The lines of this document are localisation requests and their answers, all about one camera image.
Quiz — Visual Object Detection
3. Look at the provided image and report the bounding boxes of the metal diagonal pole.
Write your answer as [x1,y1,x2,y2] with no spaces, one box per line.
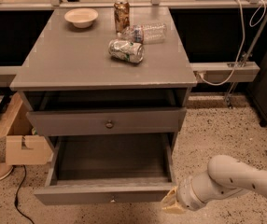
[224,13,267,109]

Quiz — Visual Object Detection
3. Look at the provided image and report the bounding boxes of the brown upright can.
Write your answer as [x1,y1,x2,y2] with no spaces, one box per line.
[114,0,130,33]

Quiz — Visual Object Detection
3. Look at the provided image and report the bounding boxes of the cardboard box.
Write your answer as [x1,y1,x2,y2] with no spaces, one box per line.
[0,93,53,165]

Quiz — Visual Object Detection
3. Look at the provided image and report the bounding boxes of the grey drawer cabinet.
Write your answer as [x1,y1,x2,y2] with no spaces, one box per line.
[9,6,199,185]

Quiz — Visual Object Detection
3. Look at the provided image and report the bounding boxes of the grey top drawer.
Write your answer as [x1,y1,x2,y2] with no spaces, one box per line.
[27,108,186,136]

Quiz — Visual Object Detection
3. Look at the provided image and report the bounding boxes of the white bowl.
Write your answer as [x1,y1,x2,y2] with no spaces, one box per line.
[64,8,98,28]

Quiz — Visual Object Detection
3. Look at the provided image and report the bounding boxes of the clear plastic bottle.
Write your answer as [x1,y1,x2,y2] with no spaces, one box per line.
[118,22,167,44]

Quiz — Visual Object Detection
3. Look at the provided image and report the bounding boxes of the black floor cable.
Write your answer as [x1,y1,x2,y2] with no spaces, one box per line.
[13,165,35,224]

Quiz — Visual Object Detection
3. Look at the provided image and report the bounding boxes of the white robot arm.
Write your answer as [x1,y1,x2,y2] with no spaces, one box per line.
[162,155,267,214]

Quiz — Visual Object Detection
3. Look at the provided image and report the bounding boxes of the green white lying can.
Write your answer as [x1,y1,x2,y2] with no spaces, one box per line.
[108,39,144,63]

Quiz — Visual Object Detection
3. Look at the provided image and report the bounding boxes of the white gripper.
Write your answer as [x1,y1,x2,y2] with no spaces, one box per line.
[161,176,205,215]

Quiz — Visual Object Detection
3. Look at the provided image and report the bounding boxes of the grey drawer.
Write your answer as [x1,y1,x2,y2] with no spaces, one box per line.
[35,133,176,205]
[27,108,186,136]

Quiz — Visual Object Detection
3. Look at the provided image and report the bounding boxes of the white cable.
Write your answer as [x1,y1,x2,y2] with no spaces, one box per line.
[197,0,267,87]

